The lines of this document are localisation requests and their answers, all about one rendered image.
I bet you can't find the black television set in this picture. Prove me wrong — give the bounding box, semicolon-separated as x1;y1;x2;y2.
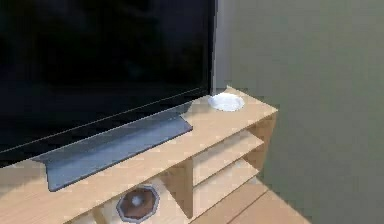
0;0;219;193

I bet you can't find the white round dish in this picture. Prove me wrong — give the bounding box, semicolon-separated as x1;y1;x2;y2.
207;92;246;113

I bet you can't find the light wooden television stand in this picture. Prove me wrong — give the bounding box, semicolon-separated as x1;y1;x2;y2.
0;85;279;224

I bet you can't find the round dark speaker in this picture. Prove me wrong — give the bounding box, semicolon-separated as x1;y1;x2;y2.
115;184;161;224

